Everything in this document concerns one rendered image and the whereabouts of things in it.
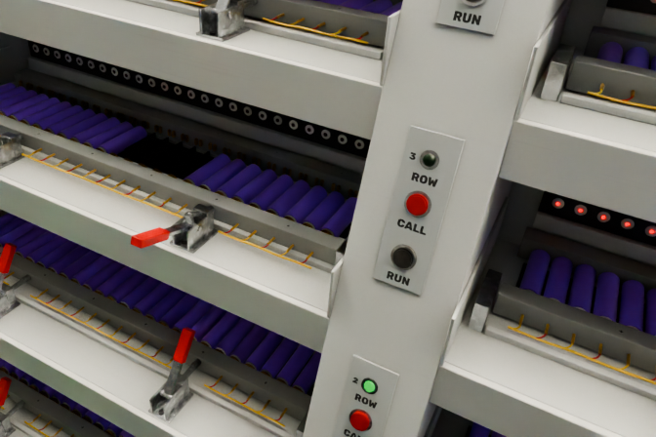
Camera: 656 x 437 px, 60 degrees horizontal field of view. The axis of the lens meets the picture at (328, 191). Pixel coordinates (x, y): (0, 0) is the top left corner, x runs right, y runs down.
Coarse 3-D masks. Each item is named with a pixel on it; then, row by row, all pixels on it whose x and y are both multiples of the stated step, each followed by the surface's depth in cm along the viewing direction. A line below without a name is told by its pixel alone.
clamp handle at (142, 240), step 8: (184, 216) 52; (192, 216) 52; (184, 224) 52; (192, 224) 52; (144, 232) 48; (152, 232) 48; (160, 232) 48; (168, 232) 49; (176, 232) 50; (136, 240) 46; (144, 240) 46; (152, 240) 47; (160, 240) 48
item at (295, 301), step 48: (144, 96) 72; (288, 144) 65; (0, 192) 61; (48, 192) 59; (96, 192) 59; (96, 240) 57; (192, 288) 53; (240, 288) 50; (288, 288) 49; (336, 288) 46; (288, 336) 50
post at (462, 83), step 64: (512, 0) 36; (448, 64) 38; (512, 64) 37; (384, 128) 41; (448, 128) 39; (384, 192) 42; (448, 256) 41; (384, 320) 44; (448, 320) 42; (320, 384) 48
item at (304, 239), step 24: (0, 120) 66; (24, 144) 65; (48, 144) 63; (72, 144) 63; (72, 168) 61; (96, 168) 61; (120, 168) 59; (144, 168) 60; (120, 192) 58; (168, 192) 57; (192, 192) 56; (216, 216) 55; (240, 216) 54; (264, 216) 54; (240, 240) 53; (288, 240) 52; (312, 240) 51; (336, 240) 51
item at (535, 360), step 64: (512, 256) 55; (576, 256) 52; (640, 256) 52; (512, 320) 48; (576, 320) 45; (640, 320) 46; (448, 384) 44; (512, 384) 42; (576, 384) 43; (640, 384) 42
